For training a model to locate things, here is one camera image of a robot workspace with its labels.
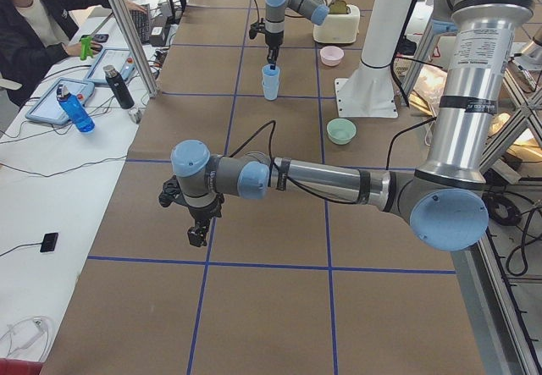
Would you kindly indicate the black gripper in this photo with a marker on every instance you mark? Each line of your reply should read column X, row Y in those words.
column 202, row 215
column 273, row 41

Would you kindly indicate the blue cup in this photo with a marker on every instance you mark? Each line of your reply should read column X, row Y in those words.
column 270, row 91
column 270, row 75

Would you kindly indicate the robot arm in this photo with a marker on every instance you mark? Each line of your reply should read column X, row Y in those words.
column 441, row 200
column 274, row 21

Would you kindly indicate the pink bowl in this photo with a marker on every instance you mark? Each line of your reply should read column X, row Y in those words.
column 331, row 55

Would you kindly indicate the cream toaster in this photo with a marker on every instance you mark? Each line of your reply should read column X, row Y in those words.
column 339, row 29

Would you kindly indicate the bread slice in toaster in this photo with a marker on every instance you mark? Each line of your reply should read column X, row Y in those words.
column 339, row 7

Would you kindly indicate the green bowl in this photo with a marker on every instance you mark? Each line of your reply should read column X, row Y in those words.
column 341, row 131

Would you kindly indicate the black keyboard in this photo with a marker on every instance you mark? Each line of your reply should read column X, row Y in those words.
column 141, row 21

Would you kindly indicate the far teach pendant tablet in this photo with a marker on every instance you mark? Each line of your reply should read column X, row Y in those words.
column 120, row 58

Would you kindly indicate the teach pendant tablet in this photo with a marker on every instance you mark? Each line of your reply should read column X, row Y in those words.
column 47, row 110
column 120, row 58

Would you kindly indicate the small black puck device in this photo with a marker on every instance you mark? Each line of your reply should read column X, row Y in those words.
column 49, row 242

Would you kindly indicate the black thermos bottle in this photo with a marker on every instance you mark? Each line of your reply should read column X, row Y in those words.
column 117, row 85

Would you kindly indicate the blue water bottle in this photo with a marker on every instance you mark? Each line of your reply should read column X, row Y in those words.
column 74, row 109

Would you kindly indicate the black smartphone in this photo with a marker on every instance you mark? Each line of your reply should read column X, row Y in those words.
column 100, row 38

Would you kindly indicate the near teach pendant tablet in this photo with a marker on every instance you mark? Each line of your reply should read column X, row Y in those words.
column 47, row 110

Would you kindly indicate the seated person black jacket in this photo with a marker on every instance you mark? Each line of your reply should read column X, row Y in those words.
column 35, row 35

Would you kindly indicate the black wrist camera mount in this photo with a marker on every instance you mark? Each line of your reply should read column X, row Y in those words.
column 171, row 193
column 257, row 28

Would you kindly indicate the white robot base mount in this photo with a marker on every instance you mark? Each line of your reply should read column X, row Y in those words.
column 369, row 91

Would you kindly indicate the aluminium frame post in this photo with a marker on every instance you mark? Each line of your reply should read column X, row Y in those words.
column 128, row 30

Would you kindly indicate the green handled tool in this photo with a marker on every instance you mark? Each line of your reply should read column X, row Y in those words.
column 88, row 46

